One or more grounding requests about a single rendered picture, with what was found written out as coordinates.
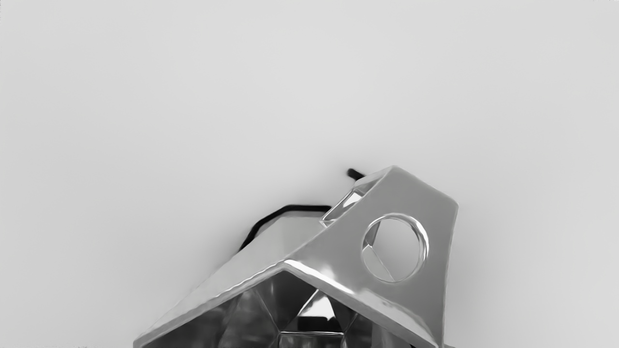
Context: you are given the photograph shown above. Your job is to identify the faceted mug with angular handle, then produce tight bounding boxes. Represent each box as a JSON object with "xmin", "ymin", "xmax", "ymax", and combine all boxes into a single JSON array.
[{"xmin": 133, "ymin": 165, "xmax": 459, "ymax": 348}]

